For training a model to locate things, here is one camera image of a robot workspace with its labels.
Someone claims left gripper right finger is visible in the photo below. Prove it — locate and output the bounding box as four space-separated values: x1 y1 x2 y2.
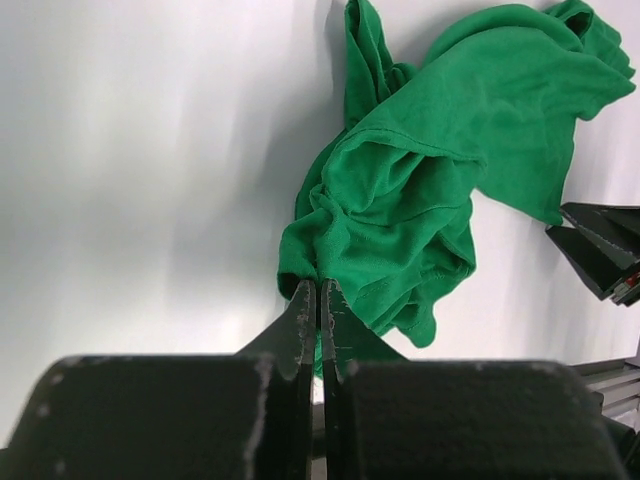
319 279 406 479

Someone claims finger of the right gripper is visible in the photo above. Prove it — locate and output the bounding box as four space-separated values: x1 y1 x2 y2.
546 202 639 300

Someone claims green t shirt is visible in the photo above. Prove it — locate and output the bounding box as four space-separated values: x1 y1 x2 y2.
277 1 635 347

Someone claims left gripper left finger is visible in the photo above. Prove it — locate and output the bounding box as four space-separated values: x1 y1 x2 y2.
237 280 316 479

